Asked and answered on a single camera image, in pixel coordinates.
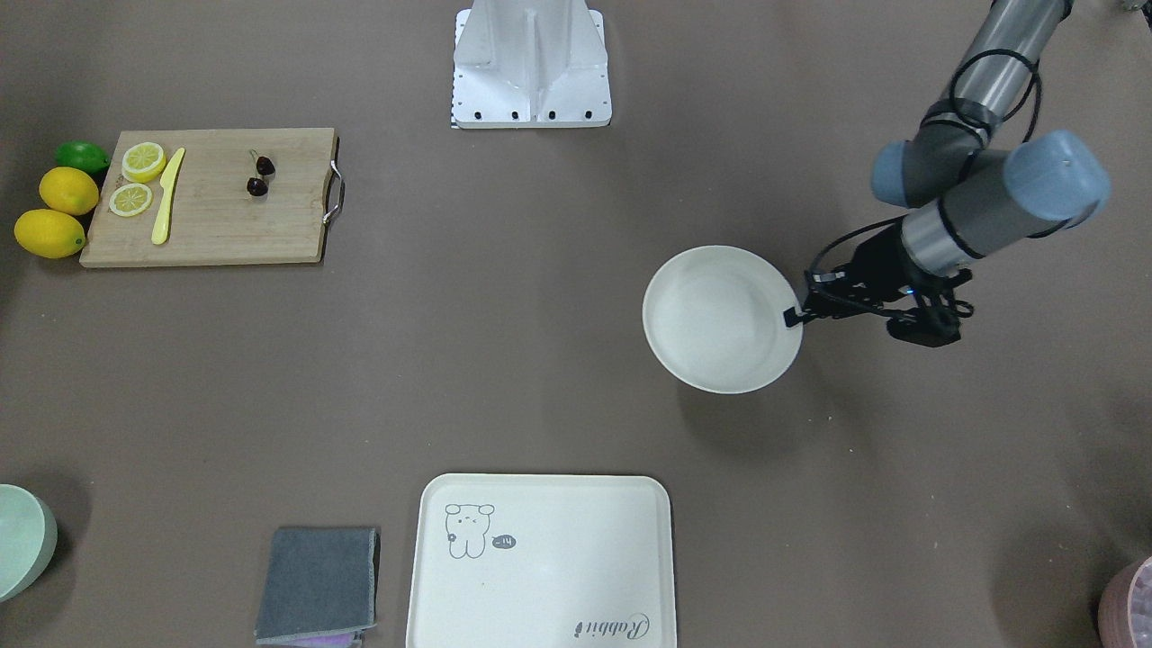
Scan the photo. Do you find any beige round plate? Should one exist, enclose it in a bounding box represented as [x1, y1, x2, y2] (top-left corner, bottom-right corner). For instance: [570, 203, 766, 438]
[642, 244, 803, 394]

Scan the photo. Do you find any lemon slice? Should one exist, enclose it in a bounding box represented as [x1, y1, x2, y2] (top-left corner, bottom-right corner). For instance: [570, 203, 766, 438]
[121, 142, 168, 184]
[108, 182, 156, 218]

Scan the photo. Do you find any grey robot arm camera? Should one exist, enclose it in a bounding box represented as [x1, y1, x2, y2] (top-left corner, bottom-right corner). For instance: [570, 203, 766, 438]
[869, 0, 1113, 277]

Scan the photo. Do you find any white metal robot base mount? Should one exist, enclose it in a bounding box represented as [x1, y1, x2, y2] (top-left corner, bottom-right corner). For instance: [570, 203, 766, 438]
[450, 1, 613, 129]

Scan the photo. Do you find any dark red cherry pair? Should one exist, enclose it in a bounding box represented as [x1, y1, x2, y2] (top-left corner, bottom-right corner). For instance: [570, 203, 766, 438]
[247, 150, 276, 198]

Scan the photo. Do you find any yellow plastic knife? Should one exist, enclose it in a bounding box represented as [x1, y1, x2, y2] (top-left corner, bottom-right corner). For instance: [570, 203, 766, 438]
[149, 146, 185, 246]

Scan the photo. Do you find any lower lemon slice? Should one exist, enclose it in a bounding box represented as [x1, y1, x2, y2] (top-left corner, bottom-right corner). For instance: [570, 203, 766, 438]
[108, 182, 156, 218]

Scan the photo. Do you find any green lime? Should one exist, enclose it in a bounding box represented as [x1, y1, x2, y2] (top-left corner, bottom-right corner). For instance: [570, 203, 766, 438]
[54, 140, 111, 176]

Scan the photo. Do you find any black arm cable camera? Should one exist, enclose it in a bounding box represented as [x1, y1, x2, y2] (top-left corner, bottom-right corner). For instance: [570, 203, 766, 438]
[871, 48, 1043, 276]

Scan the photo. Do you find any black gripper body camera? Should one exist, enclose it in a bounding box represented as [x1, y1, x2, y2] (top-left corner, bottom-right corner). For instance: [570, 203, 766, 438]
[804, 221, 975, 321]

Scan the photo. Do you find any wooden cutting board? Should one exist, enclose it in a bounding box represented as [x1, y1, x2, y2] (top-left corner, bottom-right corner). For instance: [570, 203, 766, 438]
[79, 128, 343, 269]

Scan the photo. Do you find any upper lemon slice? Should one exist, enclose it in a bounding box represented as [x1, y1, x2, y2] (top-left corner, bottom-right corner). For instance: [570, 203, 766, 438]
[121, 142, 168, 184]

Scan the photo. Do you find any purple cloth under grey cloth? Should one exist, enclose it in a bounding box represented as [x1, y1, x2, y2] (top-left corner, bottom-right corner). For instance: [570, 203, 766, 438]
[256, 630, 364, 648]

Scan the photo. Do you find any pink container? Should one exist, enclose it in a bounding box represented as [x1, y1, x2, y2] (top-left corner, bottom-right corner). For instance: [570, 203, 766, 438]
[1097, 558, 1151, 647]

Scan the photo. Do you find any upper yellow lemon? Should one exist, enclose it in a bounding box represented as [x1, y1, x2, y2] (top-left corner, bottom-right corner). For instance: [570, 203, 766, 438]
[38, 166, 100, 216]

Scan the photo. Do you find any lower yellow lemon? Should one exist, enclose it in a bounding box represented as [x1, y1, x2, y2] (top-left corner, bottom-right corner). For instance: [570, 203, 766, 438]
[13, 209, 88, 259]

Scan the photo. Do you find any grey folded cloth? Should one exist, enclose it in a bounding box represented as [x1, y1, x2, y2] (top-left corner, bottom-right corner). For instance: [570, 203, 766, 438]
[253, 526, 378, 642]

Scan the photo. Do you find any yellow lemon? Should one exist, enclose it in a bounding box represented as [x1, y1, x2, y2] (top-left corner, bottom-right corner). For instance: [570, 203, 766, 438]
[13, 209, 88, 259]
[38, 166, 100, 216]

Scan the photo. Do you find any cream rabbit tray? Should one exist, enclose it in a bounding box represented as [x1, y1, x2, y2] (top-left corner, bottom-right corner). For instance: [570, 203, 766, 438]
[406, 474, 679, 647]

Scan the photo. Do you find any pale green bowl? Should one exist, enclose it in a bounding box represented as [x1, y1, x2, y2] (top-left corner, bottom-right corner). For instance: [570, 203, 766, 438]
[1, 484, 58, 600]

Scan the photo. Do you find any black wrist camera camera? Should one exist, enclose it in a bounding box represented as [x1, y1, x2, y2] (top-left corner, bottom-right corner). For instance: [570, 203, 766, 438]
[886, 307, 961, 348]

